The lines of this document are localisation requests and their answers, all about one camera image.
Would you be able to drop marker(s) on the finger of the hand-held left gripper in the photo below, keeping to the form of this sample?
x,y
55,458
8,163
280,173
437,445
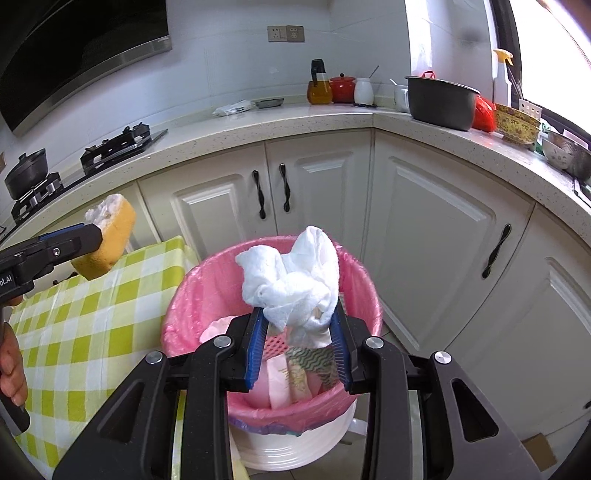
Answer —
x,y
78,240

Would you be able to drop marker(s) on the black cooking pot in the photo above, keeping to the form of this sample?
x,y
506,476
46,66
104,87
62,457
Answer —
x,y
25,177

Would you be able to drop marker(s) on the pink foam fruit net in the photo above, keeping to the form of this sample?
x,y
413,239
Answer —
x,y
279,346

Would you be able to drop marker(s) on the grey dish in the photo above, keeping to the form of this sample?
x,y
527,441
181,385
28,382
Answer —
x,y
269,102

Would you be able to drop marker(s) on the person's left hand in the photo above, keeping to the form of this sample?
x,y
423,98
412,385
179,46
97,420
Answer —
x,y
14,369

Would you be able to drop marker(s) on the cardboard piece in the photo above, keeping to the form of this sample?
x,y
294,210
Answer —
x,y
538,452

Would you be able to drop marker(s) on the spoon in white jar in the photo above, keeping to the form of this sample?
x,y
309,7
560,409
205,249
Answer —
x,y
373,73

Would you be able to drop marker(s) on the window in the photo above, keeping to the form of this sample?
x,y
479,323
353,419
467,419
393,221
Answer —
x,y
549,50

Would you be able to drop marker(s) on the zigzag patterned wrapper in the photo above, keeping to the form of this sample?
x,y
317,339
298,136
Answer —
x,y
309,364

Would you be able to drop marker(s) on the green checkered tablecloth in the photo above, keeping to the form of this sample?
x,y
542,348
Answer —
x,y
92,323

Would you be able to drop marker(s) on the white utensil holder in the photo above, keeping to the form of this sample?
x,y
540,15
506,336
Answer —
x,y
529,110

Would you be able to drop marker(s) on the red plastic bag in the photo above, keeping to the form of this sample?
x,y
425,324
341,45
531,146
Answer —
x,y
485,115

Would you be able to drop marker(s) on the pink-lined white trash bin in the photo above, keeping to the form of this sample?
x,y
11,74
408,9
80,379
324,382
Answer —
x,y
184,300

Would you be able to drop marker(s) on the spray bottle yellow nozzle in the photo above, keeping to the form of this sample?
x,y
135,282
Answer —
x,y
501,78

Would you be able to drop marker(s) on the white jar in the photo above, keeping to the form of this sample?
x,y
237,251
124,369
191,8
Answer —
x,y
363,92

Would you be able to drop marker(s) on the red lidded pot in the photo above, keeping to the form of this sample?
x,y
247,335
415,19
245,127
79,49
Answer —
x,y
341,90

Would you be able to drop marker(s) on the white plastic bag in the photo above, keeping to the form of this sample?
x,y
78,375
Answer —
x,y
233,108

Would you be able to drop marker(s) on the yellow patterned bowl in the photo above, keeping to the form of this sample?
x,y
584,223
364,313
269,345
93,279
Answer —
x,y
517,124

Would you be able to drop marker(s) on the white cup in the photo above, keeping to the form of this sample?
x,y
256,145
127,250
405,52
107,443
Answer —
x,y
401,99

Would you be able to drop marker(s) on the oil bottle with black cap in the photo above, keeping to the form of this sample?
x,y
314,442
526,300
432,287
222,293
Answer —
x,y
319,92

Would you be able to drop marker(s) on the white tissue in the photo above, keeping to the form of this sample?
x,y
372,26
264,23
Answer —
x,y
295,281

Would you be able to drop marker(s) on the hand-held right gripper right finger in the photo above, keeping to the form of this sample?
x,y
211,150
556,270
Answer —
x,y
341,350

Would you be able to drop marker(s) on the black gas stove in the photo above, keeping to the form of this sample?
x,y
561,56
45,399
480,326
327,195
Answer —
x,y
115,143

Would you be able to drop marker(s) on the black range hood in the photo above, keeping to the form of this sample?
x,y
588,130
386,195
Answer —
x,y
69,55

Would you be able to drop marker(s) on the yellow sponge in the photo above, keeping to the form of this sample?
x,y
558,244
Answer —
x,y
108,244

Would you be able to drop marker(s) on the double wall socket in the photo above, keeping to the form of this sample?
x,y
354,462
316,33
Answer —
x,y
286,34

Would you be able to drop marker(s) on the grey cooking pot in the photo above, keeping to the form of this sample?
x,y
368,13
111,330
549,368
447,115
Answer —
x,y
443,106

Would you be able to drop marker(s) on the steel bowl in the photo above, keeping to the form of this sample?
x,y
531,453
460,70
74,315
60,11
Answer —
x,y
565,157

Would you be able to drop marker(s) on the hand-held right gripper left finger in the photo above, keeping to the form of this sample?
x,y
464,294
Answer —
x,y
256,350

